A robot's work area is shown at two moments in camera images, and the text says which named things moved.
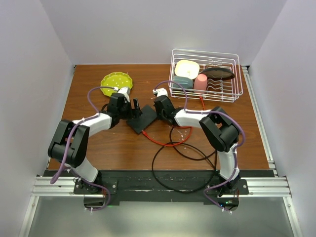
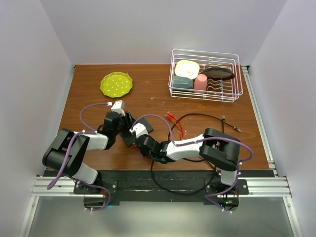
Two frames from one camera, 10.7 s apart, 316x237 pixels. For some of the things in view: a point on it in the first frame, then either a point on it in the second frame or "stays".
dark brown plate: (218, 73) stays
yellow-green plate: (119, 79) stays
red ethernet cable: (203, 102) to (170, 113)
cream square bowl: (187, 68) stays
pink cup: (201, 82) stays
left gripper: (136, 113) to (129, 121)
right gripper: (157, 114) to (143, 153)
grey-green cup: (186, 83) stays
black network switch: (141, 123) to (129, 138)
